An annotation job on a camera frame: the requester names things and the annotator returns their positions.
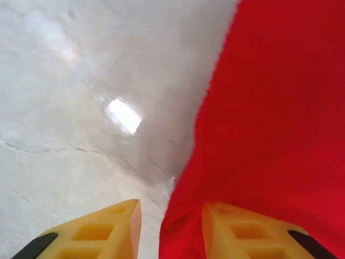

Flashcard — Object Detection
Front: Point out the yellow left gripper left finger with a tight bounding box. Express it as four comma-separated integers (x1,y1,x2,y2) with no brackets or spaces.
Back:
10,199,142,259

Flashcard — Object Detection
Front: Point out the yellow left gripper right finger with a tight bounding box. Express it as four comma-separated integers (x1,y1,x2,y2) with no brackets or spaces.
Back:
201,202,336,259

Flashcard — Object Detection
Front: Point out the red bear print t-shirt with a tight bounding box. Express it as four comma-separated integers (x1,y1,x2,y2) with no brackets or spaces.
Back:
158,0,345,259

